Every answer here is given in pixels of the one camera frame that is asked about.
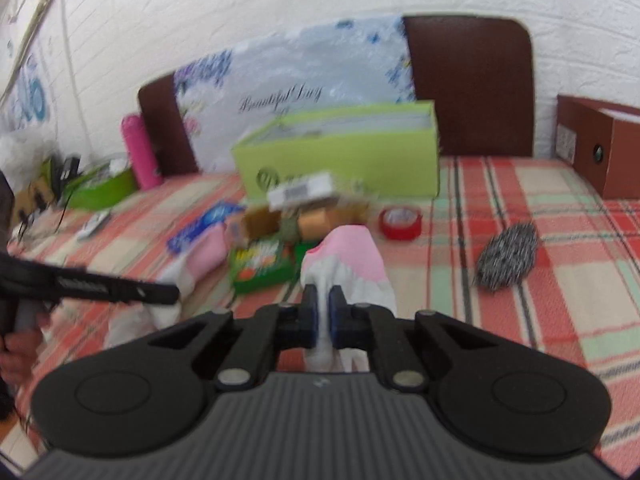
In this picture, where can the green snack packet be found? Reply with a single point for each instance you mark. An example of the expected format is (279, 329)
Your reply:
(260, 265)

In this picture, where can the person's left hand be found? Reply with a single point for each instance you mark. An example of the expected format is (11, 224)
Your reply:
(20, 355)

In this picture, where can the steel wool scrubber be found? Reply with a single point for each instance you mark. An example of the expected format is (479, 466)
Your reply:
(507, 255)

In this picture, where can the small tan box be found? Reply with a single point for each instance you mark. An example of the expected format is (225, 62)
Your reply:
(319, 222)

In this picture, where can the brown cardboard box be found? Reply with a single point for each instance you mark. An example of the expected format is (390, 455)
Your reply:
(610, 155)

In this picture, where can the pink thermos bottle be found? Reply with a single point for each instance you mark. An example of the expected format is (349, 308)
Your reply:
(141, 155)

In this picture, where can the yellow white medicine box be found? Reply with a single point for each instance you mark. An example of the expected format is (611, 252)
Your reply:
(300, 191)

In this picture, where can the light green cardboard box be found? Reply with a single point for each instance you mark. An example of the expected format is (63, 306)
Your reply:
(350, 165)

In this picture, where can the blue wall sticker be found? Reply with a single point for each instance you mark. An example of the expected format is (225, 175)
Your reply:
(32, 95)

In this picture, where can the brown headboard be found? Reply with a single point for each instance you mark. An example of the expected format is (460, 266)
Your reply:
(470, 90)

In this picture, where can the red tape roll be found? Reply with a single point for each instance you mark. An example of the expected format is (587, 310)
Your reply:
(400, 222)

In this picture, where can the brown cardboard piece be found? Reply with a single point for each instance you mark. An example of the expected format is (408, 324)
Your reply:
(261, 227)

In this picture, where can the plaid bed sheet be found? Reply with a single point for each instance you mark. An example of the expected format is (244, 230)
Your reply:
(450, 270)

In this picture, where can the white remote control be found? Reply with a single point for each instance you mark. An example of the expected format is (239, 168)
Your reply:
(94, 225)

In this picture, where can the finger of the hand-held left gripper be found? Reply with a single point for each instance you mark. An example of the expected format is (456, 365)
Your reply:
(125, 291)

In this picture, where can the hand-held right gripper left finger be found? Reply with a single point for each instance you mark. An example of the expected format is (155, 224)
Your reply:
(310, 317)

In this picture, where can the white plastic bag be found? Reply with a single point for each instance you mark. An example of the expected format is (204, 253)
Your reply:
(25, 150)

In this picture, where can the blue packet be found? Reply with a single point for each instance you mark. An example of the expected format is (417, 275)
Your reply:
(202, 227)

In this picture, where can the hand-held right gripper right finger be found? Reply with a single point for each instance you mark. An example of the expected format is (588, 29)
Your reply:
(336, 317)

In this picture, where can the green tray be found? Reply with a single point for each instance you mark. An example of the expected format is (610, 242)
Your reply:
(100, 187)

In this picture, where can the pink white sock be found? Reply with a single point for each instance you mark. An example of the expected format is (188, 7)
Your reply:
(205, 255)
(350, 260)

